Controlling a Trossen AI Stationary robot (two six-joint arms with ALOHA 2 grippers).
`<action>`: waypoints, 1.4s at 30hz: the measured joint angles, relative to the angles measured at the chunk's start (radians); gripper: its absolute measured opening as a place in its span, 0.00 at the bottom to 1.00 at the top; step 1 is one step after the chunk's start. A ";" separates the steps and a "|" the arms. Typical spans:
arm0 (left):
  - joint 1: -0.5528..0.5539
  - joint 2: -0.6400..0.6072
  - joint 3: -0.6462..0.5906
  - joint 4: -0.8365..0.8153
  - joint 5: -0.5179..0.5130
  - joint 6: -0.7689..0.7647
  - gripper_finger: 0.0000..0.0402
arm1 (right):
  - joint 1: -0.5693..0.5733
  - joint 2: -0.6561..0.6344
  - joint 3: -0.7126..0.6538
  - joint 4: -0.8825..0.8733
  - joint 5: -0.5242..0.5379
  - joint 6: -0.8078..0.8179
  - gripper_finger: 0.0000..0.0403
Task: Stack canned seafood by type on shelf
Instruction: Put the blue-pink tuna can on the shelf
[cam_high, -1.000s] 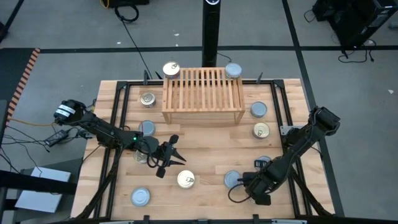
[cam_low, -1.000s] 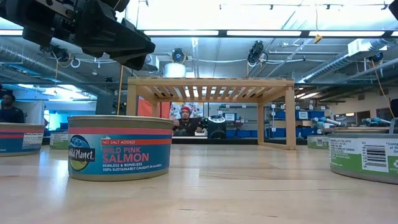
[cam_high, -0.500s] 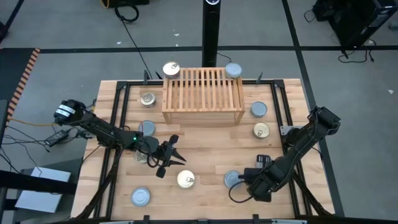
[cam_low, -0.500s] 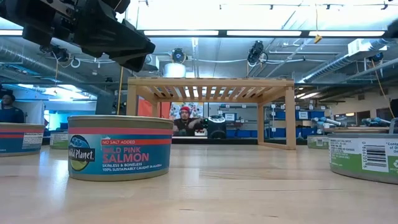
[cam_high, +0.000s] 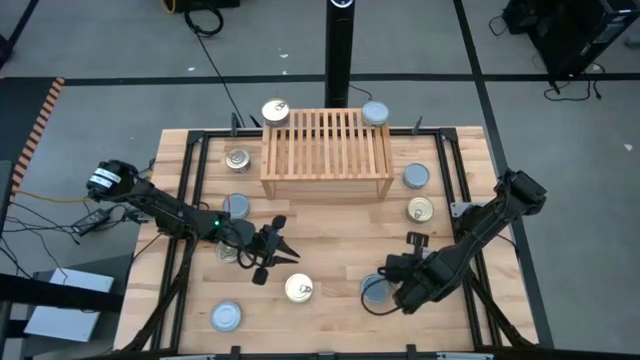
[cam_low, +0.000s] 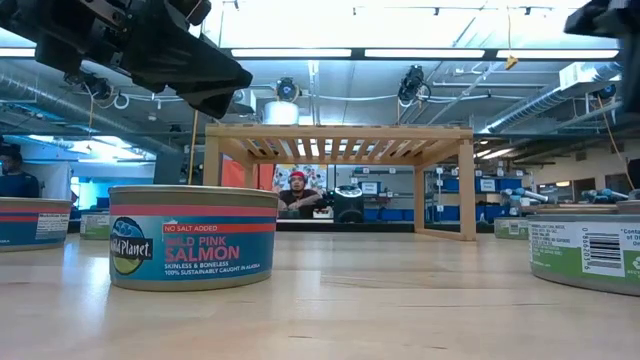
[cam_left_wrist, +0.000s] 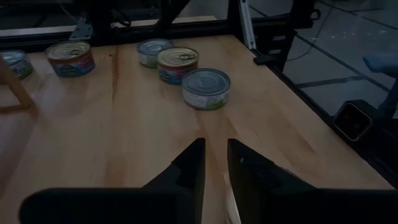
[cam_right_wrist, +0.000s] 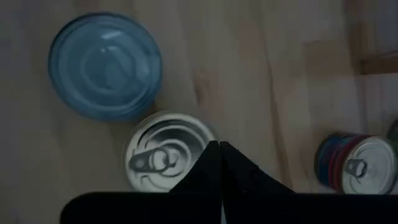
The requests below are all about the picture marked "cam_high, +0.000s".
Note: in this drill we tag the green label flat-lid can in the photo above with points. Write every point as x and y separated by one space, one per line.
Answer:
226 316
375 113
235 205
416 175
372 290

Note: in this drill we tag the orange black hazard strip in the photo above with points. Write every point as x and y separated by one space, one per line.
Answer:
37 130

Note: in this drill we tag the wooden slatted shelf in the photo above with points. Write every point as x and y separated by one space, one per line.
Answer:
325 175

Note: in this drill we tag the white flat box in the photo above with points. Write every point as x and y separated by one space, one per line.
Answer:
70 305

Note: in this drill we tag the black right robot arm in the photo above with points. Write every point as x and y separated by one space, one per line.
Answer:
480 225

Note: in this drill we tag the black table frame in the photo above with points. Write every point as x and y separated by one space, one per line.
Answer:
430 133

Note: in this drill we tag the black metal beam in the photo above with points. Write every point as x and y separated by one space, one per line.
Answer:
60 292

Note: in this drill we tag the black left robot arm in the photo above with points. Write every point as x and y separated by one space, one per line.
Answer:
165 205

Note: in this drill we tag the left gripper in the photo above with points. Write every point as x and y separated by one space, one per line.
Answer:
262 247

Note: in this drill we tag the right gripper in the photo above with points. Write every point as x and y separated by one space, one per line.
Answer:
425 280

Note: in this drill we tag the black floor box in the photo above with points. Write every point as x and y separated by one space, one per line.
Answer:
207 2

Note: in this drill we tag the black equipment case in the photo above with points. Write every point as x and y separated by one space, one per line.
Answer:
565 35

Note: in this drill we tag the red blue pull-tab can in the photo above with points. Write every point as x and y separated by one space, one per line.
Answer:
420 209
275 111
238 160
299 288
225 254

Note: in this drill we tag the black power adapter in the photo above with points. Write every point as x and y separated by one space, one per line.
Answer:
90 221

